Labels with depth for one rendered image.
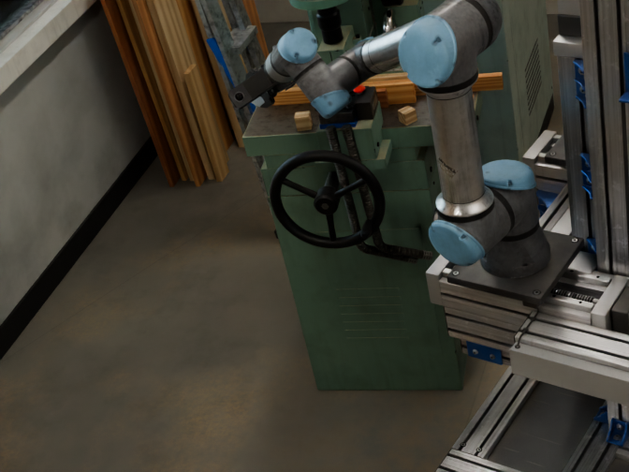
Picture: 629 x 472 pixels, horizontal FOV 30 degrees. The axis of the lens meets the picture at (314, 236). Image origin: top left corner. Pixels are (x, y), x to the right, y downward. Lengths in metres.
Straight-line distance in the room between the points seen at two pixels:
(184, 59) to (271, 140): 1.52
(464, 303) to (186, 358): 1.40
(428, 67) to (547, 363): 0.69
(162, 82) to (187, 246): 0.62
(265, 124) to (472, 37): 1.05
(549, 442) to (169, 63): 2.18
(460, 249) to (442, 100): 0.32
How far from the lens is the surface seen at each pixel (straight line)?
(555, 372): 2.47
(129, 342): 3.98
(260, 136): 3.04
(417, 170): 3.01
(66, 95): 4.41
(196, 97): 4.47
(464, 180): 2.28
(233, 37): 3.97
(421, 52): 2.13
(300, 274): 3.28
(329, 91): 2.45
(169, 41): 4.43
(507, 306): 2.59
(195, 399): 3.67
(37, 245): 4.27
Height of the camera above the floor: 2.38
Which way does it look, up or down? 34 degrees down
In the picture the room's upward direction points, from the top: 13 degrees counter-clockwise
